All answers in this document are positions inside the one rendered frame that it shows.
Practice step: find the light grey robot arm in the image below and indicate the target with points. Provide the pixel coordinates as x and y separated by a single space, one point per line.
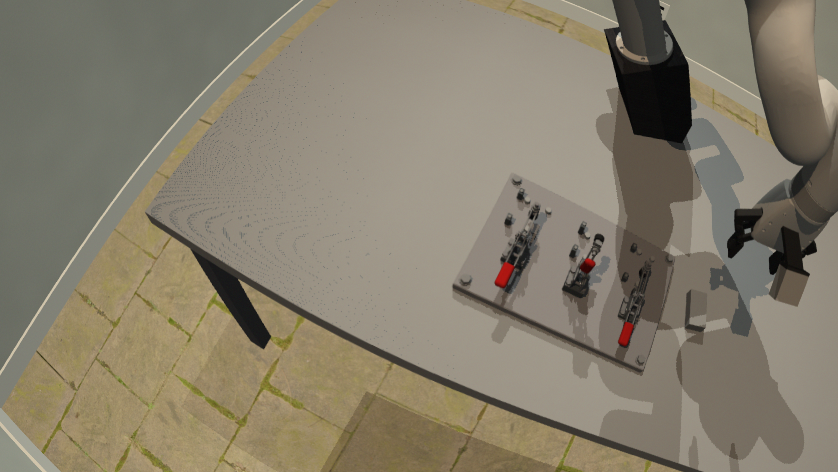
801 120

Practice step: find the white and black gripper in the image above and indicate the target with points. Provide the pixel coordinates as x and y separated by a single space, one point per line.
774 210

